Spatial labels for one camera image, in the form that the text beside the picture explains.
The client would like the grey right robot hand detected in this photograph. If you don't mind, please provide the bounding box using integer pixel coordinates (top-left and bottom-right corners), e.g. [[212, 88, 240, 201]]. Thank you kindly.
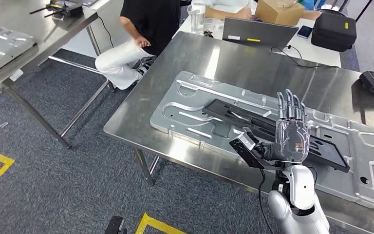
[[242, 89, 311, 162]]

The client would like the black plastic plate part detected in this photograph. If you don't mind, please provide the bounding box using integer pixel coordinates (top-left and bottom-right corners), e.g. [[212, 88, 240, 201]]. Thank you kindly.
[[202, 98, 351, 174]]

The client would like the steel workbench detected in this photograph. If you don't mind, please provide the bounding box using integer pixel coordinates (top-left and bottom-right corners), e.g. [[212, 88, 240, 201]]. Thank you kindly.
[[103, 30, 374, 234]]

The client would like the stamped metal panel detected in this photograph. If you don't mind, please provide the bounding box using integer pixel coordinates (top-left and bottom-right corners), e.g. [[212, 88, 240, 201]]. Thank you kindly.
[[150, 70, 374, 212], [0, 21, 37, 78]]

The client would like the white desk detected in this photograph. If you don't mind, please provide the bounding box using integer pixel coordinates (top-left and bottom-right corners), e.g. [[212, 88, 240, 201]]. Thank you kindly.
[[174, 0, 342, 68]]

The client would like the smartphone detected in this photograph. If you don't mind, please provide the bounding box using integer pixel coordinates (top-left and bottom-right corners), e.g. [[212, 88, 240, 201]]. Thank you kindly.
[[297, 25, 314, 39]]

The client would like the grey laptop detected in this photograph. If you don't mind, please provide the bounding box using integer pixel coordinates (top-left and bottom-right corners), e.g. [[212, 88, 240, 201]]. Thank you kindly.
[[222, 17, 299, 49]]

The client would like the black bag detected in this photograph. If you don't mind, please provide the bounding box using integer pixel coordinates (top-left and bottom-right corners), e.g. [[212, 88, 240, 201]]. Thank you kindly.
[[311, 9, 357, 52]]

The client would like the cardboard box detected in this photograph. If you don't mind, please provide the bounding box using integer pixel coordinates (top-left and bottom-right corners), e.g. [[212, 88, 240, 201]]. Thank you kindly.
[[255, 0, 305, 26]]

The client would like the person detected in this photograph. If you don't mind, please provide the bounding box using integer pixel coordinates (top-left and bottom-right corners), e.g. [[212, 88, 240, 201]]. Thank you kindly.
[[94, 0, 183, 90], [203, 0, 323, 21]]

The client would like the black tripod leg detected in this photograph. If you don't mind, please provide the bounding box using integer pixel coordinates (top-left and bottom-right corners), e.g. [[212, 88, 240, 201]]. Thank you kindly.
[[355, 0, 374, 23]]

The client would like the clear water bottle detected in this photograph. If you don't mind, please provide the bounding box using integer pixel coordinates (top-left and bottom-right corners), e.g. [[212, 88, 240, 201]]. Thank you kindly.
[[187, 0, 206, 35]]

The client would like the black radio controller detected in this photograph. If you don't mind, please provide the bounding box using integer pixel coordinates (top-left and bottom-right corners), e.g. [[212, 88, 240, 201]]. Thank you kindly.
[[29, 0, 84, 21]]

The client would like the steel table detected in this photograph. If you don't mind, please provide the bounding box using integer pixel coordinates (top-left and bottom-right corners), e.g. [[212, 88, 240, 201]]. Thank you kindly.
[[0, 0, 113, 150]]

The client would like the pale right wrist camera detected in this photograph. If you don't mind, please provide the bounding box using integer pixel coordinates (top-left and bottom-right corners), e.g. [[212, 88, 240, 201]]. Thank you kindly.
[[229, 132, 284, 171]]

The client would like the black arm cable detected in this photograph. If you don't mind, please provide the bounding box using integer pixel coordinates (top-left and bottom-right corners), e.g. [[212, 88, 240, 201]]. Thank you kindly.
[[258, 168, 275, 234]]

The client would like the black laptop cable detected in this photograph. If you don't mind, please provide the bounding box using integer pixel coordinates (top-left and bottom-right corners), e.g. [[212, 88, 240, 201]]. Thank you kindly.
[[270, 45, 340, 69]]

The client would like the black hanging cable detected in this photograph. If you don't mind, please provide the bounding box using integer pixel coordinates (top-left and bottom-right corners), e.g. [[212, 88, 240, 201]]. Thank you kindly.
[[98, 16, 115, 49]]

